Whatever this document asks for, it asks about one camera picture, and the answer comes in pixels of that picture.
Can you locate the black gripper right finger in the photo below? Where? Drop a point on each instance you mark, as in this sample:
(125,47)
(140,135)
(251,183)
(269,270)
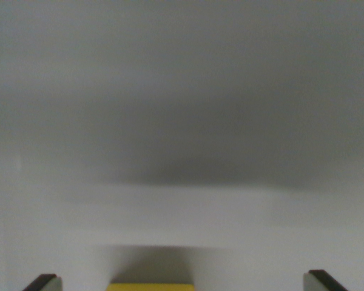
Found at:
(320,282)

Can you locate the white plastic bin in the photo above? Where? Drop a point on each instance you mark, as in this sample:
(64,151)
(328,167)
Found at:
(182,121)

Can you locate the yellow cube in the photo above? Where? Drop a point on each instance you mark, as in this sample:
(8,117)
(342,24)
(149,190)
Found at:
(150,287)

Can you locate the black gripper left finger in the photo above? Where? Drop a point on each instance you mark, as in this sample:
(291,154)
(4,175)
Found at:
(47,283)

